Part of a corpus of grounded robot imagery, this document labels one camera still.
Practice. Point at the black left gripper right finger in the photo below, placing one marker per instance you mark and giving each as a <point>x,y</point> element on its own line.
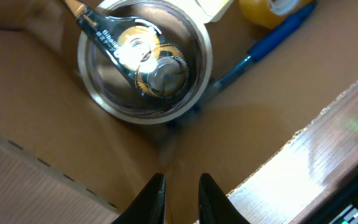
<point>214,206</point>

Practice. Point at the yellow sticky note pad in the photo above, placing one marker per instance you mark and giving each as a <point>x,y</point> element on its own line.
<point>205,11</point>

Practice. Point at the yellow black correction tape dispenser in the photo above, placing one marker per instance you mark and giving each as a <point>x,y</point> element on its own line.
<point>137,48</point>

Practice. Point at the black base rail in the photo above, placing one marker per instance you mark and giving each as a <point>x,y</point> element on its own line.
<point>334,205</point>

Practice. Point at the cardboard box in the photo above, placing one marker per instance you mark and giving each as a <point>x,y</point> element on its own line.
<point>280,141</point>

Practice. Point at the white masking tape roll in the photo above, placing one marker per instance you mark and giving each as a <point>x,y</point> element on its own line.
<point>111,91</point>

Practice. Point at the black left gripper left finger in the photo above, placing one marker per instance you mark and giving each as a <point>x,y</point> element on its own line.
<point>149,207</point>

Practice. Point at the blue ballpoint pen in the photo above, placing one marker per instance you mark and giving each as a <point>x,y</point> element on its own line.
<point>257,52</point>

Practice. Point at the yellow clear tape roll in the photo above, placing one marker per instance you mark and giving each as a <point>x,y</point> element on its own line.
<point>270,13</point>

